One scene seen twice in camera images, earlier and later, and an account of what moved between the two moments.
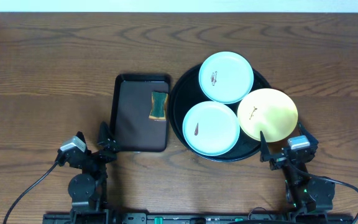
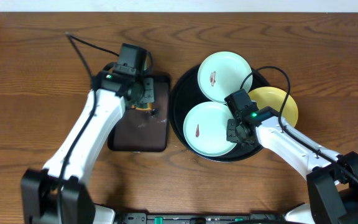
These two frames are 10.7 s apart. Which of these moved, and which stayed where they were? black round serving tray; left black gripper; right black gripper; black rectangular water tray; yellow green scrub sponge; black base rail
Moved: left black gripper; right black gripper; yellow green scrub sponge
Stayed: black base rail; black rectangular water tray; black round serving tray
